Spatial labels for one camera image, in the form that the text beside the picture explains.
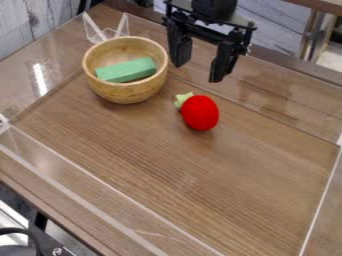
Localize wooden bowl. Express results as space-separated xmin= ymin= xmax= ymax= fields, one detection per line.
xmin=82 ymin=36 xmax=168 ymax=104

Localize red plush fruit green leaf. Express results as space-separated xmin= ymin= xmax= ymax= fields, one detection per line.
xmin=174 ymin=92 xmax=219 ymax=131

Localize black table frame leg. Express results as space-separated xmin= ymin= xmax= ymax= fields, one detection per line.
xmin=29 ymin=211 xmax=75 ymax=256

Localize metal table leg background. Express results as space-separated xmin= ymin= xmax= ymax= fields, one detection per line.
xmin=299 ymin=10 xmax=337 ymax=63

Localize clear acrylic corner bracket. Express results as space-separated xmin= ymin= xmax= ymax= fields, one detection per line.
xmin=82 ymin=13 xmax=130 ymax=44

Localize black cable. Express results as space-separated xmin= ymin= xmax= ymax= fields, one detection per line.
xmin=0 ymin=227 xmax=38 ymax=256

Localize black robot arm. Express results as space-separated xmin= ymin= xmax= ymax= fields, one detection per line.
xmin=163 ymin=0 xmax=258 ymax=83

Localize green foam block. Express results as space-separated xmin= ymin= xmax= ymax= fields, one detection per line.
xmin=95 ymin=57 xmax=156 ymax=83

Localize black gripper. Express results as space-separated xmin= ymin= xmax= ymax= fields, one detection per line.
xmin=164 ymin=0 xmax=257 ymax=83

